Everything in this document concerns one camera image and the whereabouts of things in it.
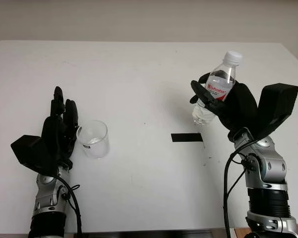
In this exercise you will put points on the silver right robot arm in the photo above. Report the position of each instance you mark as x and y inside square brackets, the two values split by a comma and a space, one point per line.
[268, 178]

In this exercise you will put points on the black tape strip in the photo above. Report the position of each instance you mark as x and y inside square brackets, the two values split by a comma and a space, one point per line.
[186, 138]

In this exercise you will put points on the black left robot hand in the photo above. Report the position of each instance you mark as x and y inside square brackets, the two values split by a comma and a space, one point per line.
[55, 134]

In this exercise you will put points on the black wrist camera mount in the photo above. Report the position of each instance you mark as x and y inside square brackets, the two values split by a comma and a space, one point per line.
[29, 151]
[278, 106]

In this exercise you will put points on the clear glass cup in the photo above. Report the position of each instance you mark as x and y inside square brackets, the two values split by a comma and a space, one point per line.
[95, 141]

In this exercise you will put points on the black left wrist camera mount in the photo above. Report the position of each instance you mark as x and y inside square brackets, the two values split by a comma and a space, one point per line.
[29, 151]

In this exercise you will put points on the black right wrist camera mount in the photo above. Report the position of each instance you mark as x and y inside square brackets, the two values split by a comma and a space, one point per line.
[278, 106]

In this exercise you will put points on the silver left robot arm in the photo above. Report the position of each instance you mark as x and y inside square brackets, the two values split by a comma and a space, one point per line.
[48, 198]

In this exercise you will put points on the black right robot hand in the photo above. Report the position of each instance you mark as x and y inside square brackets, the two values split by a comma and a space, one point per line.
[241, 109]

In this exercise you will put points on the clear plastic water bottle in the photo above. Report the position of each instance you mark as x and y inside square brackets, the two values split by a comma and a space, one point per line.
[222, 77]

